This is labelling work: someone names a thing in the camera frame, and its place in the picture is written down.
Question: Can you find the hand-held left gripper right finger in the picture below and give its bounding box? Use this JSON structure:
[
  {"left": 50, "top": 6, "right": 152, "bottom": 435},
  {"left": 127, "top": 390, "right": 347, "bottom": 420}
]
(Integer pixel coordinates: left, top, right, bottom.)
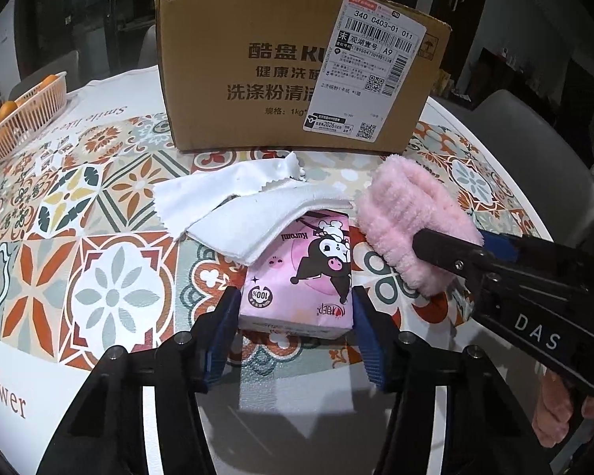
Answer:
[{"left": 351, "top": 286, "right": 550, "bottom": 475}]

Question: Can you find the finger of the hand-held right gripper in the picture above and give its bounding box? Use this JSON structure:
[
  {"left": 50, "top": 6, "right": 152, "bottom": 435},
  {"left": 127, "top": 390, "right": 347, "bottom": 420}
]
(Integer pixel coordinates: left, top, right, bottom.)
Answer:
[
  {"left": 478, "top": 229, "right": 522, "bottom": 264},
  {"left": 412, "top": 228, "right": 492, "bottom": 279}
]

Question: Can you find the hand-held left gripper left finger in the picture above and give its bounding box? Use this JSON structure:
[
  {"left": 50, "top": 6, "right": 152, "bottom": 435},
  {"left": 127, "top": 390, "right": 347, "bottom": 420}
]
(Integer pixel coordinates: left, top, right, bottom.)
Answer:
[{"left": 37, "top": 286, "right": 242, "bottom": 475}]

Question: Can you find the pink fuzzy sock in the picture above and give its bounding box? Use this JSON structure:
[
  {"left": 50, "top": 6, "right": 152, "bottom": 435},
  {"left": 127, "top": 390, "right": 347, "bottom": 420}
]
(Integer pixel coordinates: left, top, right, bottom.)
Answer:
[{"left": 356, "top": 154, "right": 485, "bottom": 298}]

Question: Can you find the pink cartoon tissue pack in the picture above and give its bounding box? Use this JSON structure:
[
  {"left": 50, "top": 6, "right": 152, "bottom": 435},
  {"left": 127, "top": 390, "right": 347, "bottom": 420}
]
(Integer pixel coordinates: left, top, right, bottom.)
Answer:
[{"left": 238, "top": 210, "right": 355, "bottom": 340}]

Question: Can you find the thick white towel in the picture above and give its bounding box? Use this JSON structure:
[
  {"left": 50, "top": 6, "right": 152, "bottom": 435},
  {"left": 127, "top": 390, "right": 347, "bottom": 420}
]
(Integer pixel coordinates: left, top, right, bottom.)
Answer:
[{"left": 184, "top": 185, "right": 355, "bottom": 267}]

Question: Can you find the thin white cloth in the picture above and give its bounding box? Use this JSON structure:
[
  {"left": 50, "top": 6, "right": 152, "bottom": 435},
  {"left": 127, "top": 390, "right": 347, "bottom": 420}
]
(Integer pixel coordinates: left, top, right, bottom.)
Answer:
[{"left": 152, "top": 152, "right": 308, "bottom": 238}]

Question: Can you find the brown cardboard box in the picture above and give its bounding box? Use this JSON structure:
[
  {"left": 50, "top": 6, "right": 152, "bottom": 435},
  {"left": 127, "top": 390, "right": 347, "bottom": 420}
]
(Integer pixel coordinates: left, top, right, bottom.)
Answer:
[{"left": 156, "top": 0, "right": 452, "bottom": 154}]

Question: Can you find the person's right forearm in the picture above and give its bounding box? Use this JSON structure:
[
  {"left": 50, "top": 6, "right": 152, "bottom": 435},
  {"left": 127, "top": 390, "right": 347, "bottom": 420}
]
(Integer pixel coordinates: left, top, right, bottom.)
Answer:
[{"left": 531, "top": 381, "right": 578, "bottom": 449}]

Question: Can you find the grey dining chair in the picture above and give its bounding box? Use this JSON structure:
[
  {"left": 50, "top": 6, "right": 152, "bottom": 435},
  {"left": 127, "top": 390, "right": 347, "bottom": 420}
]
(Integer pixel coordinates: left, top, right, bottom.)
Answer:
[
  {"left": 474, "top": 90, "right": 594, "bottom": 239},
  {"left": 29, "top": 49, "right": 81, "bottom": 82},
  {"left": 137, "top": 25, "right": 160, "bottom": 68}
]

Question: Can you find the dark sideboard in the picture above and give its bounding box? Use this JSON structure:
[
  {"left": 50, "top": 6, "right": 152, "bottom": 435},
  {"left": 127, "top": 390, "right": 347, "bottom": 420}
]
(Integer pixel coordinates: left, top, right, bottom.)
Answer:
[{"left": 475, "top": 44, "right": 594, "bottom": 106}]

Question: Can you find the pink plastic basket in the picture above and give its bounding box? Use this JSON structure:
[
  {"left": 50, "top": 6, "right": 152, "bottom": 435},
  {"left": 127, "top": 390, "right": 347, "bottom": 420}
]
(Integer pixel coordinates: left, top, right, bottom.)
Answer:
[{"left": 0, "top": 70, "right": 69, "bottom": 163}]

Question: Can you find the sliding glass door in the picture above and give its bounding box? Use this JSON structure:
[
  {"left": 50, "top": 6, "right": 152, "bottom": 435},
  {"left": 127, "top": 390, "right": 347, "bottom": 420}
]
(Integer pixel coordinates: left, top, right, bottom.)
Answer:
[{"left": 25, "top": 0, "right": 238, "bottom": 76}]

